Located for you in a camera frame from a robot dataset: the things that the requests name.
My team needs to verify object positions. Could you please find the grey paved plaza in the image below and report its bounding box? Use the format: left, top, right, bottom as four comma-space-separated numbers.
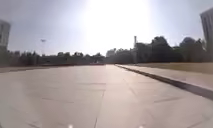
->
0, 64, 213, 128

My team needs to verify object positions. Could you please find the dark stone kerb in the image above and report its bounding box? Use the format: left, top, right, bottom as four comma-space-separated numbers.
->
114, 64, 213, 103

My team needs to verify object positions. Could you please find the raised bare ground strip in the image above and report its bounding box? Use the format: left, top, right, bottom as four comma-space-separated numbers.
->
118, 64, 213, 93

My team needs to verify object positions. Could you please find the row of dark trees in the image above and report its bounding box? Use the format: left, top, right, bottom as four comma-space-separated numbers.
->
0, 35, 213, 67

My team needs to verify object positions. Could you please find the slim chimney tower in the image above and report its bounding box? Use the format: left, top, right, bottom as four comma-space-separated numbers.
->
133, 35, 138, 49

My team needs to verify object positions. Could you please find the pale multi-storey building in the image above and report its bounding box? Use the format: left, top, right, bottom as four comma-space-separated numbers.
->
0, 17, 12, 51

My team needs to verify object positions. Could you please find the dry grass field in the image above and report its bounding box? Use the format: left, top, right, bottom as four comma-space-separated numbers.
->
133, 62, 213, 76

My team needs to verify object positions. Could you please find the tall grey building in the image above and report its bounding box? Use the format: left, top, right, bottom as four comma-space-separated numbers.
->
199, 4, 213, 51

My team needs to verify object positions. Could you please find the lamp pole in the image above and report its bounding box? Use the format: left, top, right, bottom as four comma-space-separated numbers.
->
40, 38, 47, 56

